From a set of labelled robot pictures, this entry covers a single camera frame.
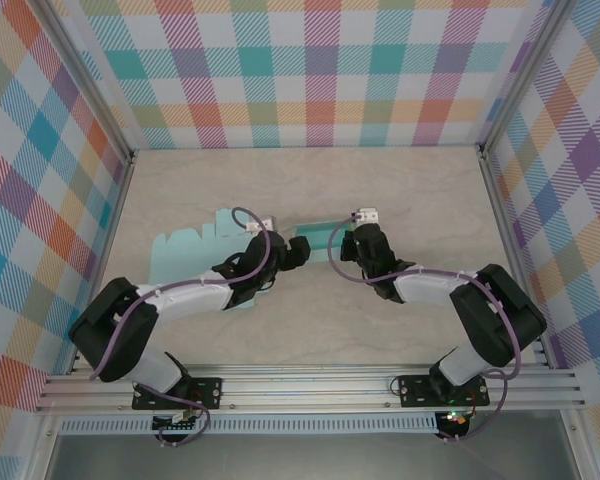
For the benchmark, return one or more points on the light blue paper box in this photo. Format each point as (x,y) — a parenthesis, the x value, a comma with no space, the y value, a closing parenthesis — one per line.
(320,235)
(180,250)

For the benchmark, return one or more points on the small circuit board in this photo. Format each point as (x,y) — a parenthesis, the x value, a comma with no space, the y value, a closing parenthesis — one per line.
(177,426)

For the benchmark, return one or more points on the aluminium frame post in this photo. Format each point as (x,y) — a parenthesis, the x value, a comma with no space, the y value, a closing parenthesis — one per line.
(522,75)
(86,75)

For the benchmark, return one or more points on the circuit board with green light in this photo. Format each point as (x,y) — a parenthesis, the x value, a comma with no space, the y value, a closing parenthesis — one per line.
(457,419)

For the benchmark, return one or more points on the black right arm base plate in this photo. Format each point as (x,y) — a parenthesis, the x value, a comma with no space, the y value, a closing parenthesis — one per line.
(415,392)

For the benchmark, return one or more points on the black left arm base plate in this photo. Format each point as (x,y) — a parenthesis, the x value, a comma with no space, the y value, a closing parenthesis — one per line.
(210,392)

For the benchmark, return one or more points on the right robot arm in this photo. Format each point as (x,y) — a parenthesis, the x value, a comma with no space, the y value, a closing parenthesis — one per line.
(500,320)

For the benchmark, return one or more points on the grey metal panel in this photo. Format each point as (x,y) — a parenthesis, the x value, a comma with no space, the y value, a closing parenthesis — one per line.
(305,460)

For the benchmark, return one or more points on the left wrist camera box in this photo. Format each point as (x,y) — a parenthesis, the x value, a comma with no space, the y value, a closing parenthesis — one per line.
(260,223)

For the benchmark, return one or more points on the aluminium mounting rail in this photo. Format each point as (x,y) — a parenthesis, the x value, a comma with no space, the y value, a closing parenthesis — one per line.
(305,387)

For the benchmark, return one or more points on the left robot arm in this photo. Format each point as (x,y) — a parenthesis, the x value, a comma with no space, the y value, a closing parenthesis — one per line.
(110,340)

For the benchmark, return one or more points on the aluminium side rail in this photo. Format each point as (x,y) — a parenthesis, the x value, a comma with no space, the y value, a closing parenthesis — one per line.
(111,225)
(511,250)

